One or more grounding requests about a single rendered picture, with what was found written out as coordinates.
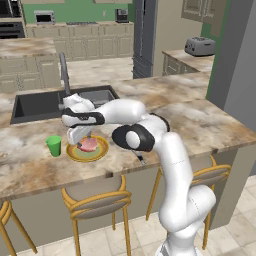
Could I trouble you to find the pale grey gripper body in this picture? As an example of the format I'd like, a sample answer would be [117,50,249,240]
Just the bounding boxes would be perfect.
[66,126,94,146]

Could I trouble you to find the pink steak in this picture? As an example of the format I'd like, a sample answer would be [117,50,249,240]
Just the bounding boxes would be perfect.
[77,138,99,153]

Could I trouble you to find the yellow green plate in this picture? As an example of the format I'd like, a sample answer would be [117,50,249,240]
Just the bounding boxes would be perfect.
[65,134,110,163]

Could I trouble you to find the green cup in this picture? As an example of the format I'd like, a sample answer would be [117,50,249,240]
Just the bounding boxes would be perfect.
[45,135,63,158]

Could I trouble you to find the black sink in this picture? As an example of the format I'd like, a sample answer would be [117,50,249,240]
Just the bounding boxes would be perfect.
[9,85,120,126]

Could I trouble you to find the grey tap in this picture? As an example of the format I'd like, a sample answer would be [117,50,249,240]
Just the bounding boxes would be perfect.
[58,51,72,98]

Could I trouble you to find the yellow stool with grey seat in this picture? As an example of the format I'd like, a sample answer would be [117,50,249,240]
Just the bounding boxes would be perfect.
[145,154,232,251]
[0,199,38,256]
[61,174,133,256]

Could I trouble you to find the beige island cupboards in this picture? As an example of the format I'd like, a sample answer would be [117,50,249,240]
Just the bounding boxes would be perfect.
[0,54,62,94]

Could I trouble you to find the beige base cupboard run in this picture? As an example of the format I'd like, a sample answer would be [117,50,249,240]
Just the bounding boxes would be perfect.
[25,21,135,62]

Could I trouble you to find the black hob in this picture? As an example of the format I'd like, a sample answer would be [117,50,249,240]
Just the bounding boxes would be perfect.
[65,21,99,27]

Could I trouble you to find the dark grey fridge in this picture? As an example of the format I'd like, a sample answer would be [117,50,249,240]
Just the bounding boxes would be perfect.
[132,0,159,80]

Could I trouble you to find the beige cupboard under toaster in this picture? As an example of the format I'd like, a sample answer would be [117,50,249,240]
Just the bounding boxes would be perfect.
[161,54,202,77]

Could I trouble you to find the silver toaster oven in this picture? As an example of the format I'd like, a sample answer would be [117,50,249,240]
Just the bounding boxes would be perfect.
[33,9,56,25]

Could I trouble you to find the black coffee machine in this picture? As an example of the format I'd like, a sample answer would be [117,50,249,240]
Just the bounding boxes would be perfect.
[115,8,130,24]

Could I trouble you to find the grey toaster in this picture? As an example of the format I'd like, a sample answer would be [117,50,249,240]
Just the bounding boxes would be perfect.
[184,36,217,57]

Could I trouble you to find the black wall oven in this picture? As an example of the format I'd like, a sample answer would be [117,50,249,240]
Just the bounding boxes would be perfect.
[0,0,27,40]

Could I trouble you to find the beige wall cupboards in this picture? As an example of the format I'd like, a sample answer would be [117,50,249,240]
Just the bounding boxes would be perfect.
[181,0,232,25]

